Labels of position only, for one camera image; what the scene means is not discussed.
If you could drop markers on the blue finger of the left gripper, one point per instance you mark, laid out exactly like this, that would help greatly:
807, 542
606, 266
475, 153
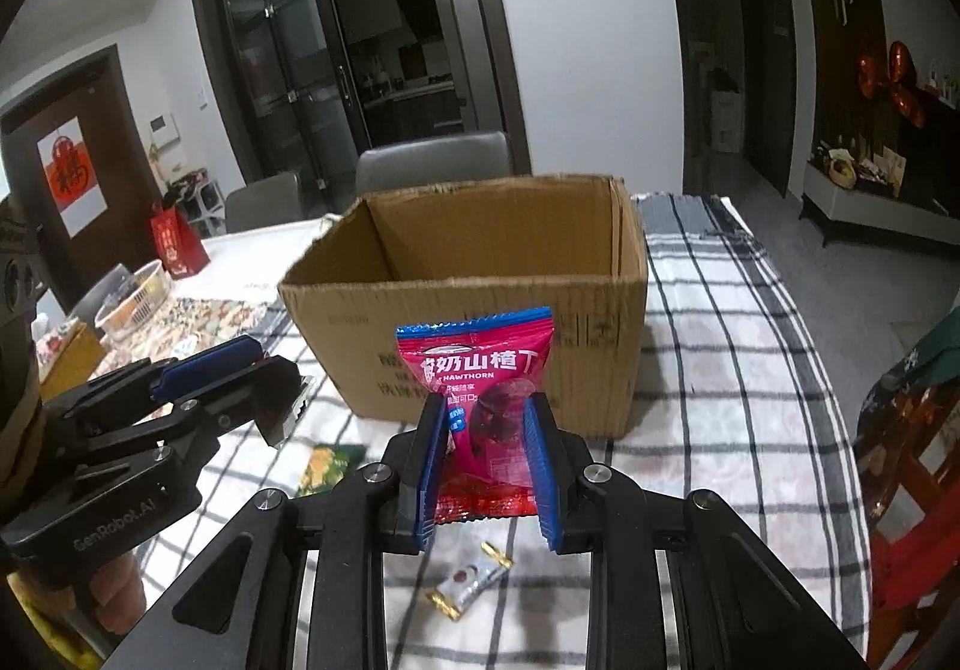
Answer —
71, 442
144, 388

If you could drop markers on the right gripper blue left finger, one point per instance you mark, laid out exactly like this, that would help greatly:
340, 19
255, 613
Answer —
236, 605

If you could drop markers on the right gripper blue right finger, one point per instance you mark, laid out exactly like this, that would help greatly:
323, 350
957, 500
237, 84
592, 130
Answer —
671, 578

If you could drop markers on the green snack packet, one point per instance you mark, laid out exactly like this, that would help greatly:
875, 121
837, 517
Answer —
327, 466

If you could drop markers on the white gold small candy bar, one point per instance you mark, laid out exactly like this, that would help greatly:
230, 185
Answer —
455, 594

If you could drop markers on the pink hawthorn snack packet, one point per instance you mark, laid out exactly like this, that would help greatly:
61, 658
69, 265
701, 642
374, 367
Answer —
485, 369

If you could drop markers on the person's left hand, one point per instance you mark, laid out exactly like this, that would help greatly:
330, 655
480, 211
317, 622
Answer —
117, 591

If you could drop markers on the patterned floral table mat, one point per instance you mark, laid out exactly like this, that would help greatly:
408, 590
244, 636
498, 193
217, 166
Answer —
183, 327

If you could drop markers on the clear bowl of food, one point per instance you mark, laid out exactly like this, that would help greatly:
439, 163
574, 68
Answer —
132, 305

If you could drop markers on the tissue box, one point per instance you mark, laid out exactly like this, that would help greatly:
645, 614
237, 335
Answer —
67, 357

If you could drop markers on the red gift bag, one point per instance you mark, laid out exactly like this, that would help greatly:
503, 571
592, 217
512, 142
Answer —
177, 244

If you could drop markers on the black white plaid tablecloth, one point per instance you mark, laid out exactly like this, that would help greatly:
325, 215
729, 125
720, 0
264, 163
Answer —
678, 354

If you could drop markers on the grey dining chair left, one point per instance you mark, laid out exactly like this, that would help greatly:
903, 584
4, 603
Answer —
265, 203

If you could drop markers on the grey dining chair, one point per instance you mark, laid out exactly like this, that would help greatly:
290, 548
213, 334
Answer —
455, 158
265, 203

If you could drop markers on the red fu door poster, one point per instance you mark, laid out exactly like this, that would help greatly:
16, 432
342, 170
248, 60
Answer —
72, 181

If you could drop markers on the red wooden chair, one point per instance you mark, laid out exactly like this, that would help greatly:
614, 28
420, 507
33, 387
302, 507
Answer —
907, 457

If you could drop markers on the grey dining chair right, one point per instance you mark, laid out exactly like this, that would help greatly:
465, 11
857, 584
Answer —
455, 158

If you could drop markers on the brown cardboard box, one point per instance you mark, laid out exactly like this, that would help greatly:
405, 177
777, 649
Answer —
458, 251

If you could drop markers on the green cloth on chair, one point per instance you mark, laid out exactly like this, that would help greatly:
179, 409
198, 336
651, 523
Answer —
933, 361

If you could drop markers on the white low tv cabinet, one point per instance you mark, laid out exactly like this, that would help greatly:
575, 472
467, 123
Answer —
847, 213

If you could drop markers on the red heart balloons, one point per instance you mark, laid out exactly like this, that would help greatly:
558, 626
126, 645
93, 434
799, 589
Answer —
895, 76

